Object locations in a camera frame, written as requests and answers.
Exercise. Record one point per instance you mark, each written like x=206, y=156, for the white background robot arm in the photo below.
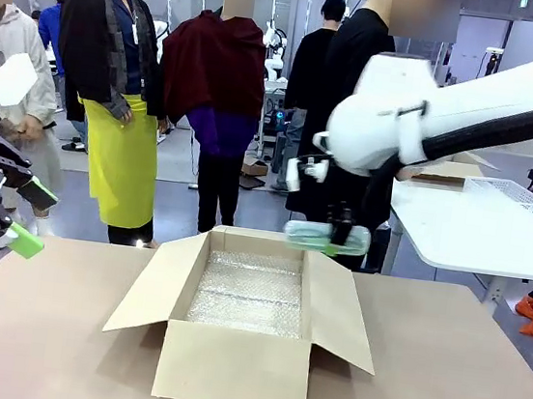
x=276, y=57

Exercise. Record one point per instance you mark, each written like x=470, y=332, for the large cardboard box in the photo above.
x=231, y=370

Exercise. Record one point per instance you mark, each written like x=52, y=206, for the person in black t-shirt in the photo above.
x=359, y=40

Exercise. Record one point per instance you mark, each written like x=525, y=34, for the background metal workbench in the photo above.
x=274, y=93

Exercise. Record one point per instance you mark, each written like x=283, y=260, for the flat black floor item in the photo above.
x=250, y=183

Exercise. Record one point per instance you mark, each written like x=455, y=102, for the open cardboard box with wrap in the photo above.
x=450, y=172

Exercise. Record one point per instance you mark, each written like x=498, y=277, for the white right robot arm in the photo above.
x=477, y=104

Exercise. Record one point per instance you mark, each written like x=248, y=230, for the person in blue hoodie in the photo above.
x=49, y=31

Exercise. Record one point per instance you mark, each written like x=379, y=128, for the mint green glasses case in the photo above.
x=306, y=233

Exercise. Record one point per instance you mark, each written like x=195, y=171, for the white plastic basket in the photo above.
x=510, y=195

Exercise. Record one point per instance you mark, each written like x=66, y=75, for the person in black sweater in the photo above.
x=312, y=64

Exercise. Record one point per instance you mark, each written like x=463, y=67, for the mannequin with yellow skirt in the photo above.
x=116, y=157

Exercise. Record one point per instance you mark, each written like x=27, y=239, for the person in beige hoodie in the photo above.
x=19, y=33

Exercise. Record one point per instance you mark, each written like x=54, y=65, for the small brown floor box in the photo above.
x=255, y=166

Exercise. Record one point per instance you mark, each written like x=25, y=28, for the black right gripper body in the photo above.
x=340, y=220

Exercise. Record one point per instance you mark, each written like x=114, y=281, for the mannequin with maroon shawl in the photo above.
x=214, y=66

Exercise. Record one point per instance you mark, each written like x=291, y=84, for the left gripper black-green finger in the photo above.
x=25, y=242
x=38, y=193

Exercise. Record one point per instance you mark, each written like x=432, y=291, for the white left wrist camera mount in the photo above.
x=14, y=78

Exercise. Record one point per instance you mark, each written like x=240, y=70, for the clear bubble wrap lining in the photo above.
x=247, y=294

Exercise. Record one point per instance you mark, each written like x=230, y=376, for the white side table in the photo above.
x=462, y=233

